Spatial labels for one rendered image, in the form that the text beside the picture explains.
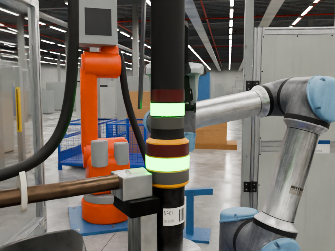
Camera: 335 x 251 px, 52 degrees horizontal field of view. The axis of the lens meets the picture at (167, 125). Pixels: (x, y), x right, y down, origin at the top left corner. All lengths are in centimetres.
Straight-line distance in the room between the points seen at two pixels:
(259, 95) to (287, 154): 19
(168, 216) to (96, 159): 374
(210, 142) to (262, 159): 740
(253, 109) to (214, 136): 856
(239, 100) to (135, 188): 70
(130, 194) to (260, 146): 191
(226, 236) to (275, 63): 135
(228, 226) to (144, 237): 73
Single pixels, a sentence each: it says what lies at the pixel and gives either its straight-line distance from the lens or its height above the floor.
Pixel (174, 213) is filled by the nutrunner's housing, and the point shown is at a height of 151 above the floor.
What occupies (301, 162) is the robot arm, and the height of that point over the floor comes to 144.
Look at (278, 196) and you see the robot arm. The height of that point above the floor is 135.
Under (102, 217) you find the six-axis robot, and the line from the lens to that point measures 426.
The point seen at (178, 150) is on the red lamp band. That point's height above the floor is 157.
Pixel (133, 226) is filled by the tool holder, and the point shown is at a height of 150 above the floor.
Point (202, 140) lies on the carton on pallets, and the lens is 962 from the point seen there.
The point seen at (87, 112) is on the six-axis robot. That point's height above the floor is 135.
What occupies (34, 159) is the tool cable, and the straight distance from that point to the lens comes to 29.
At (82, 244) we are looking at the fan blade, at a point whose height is 142.
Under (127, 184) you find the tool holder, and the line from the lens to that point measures 31.
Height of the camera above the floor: 163
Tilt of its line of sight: 6 degrees down
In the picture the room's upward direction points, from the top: straight up
